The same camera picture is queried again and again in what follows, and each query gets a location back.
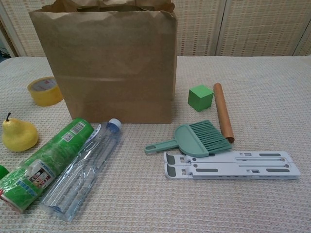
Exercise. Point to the green cube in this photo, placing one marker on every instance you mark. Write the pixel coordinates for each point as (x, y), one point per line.
(200, 98)

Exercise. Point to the small green object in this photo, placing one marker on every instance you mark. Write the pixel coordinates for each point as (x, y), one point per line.
(3, 172)

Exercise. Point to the green hand brush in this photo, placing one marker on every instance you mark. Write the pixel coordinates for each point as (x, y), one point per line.
(192, 140)

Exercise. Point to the white folding laptop stand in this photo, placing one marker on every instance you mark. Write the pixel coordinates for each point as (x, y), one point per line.
(230, 167)

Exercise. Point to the yellow tape roll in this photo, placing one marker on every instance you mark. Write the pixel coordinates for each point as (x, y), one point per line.
(48, 97)

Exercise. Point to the green tube package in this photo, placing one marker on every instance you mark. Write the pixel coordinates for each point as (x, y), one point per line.
(56, 150)

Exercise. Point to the bamboo folding screen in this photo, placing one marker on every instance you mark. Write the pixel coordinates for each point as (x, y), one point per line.
(243, 26)

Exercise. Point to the beige woven tablecloth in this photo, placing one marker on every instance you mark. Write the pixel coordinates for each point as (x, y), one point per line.
(145, 206)

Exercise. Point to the brown cardboard tube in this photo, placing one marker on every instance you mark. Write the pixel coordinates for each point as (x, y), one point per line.
(223, 111)

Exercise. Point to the yellow round toy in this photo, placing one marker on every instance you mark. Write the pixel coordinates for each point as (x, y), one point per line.
(19, 138)

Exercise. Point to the transparent water bottle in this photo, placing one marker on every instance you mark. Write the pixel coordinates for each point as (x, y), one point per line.
(80, 177)

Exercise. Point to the brown paper bag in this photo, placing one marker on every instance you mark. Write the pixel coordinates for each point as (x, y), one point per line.
(109, 72)

